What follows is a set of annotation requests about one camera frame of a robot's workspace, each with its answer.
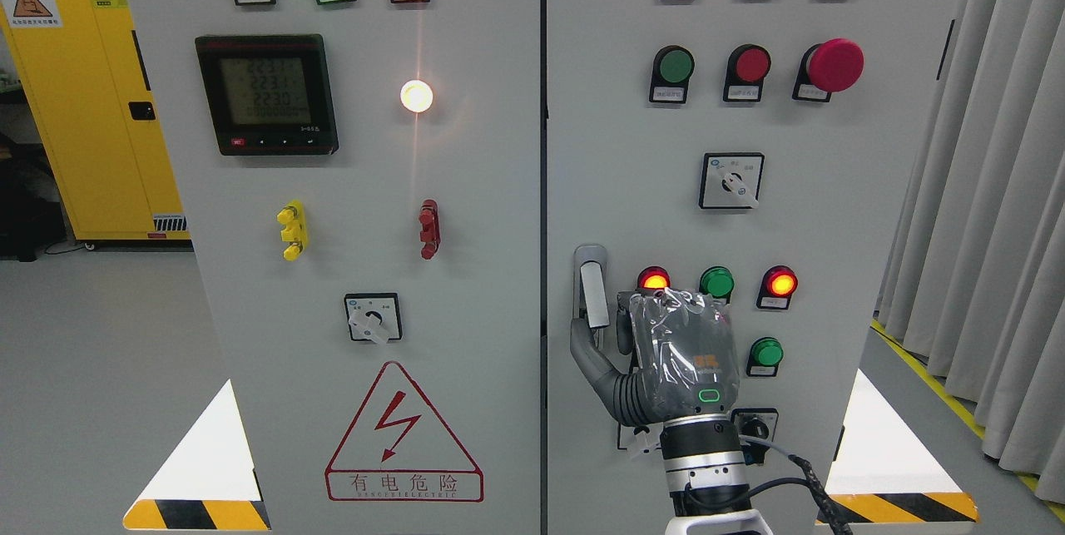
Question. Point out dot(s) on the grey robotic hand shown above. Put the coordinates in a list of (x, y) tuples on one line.
[(687, 359)]

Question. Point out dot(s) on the silver door handle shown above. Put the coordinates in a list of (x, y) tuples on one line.
[(589, 297)]

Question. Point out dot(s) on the right cabinet door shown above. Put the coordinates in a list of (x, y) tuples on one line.
[(625, 173)]

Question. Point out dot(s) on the cabinet door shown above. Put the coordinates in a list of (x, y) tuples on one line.
[(471, 314), (625, 173)]

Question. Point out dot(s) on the left cabinet door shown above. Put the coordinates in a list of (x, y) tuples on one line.
[(471, 314)]

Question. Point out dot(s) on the green push button lower right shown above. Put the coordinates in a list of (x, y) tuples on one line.
[(764, 358)]

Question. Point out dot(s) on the green push button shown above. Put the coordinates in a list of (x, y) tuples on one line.
[(764, 358), (671, 70)]

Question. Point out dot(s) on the green indicator middle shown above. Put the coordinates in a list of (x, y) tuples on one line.
[(717, 282)]

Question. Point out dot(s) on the red lit indicator left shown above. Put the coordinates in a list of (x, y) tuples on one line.
[(653, 278)]

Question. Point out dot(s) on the red lit indicator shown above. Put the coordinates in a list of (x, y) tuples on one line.
[(776, 288), (653, 278)]

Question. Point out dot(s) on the red lit indicator right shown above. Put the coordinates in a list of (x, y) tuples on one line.
[(776, 288)]

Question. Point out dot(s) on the red terminal connector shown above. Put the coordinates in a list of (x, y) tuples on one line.
[(430, 234)]

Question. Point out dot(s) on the green push button upper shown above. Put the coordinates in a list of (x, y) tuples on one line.
[(671, 70)]

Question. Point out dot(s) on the grey curtain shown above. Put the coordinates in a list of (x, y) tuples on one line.
[(975, 283)]

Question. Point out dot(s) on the red electric hazard sign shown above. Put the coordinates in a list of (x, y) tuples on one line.
[(399, 448)]

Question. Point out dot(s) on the red push button upper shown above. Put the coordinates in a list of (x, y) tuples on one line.
[(746, 70)]

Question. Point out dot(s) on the red emergency stop button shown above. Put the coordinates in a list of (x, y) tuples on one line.
[(827, 68)]

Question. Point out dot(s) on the white indicator light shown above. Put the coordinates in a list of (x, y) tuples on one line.
[(417, 96)]

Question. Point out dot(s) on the yellow terminal connector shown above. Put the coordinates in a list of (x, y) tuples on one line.
[(294, 229)]

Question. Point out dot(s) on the black digital power meter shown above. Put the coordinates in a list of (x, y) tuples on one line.
[(269, 95)]

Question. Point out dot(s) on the yellow safety cabinet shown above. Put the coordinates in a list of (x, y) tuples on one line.
[(89, 94)]

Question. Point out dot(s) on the lower white rotary switch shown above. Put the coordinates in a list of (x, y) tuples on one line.
[(642, 441)]

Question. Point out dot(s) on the black key switch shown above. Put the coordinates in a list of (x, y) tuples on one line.
[(759, 423)]

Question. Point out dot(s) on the upper right rotary switch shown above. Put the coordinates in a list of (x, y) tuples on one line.
[(731, 181)]

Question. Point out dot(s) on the left rotary selector switch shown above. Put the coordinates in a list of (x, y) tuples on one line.
[(373, 317)]

